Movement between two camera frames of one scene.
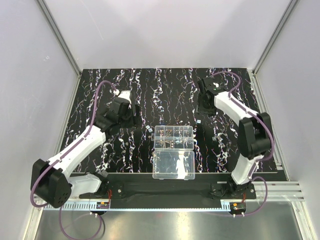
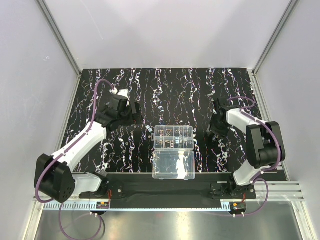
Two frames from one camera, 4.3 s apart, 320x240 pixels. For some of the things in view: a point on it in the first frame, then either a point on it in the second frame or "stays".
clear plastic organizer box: x=174 y=157 stays
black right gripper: x=204 y=107 to x=215 y=125
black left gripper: x=135 y=116 stays
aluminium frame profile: x=60 y=36 stays
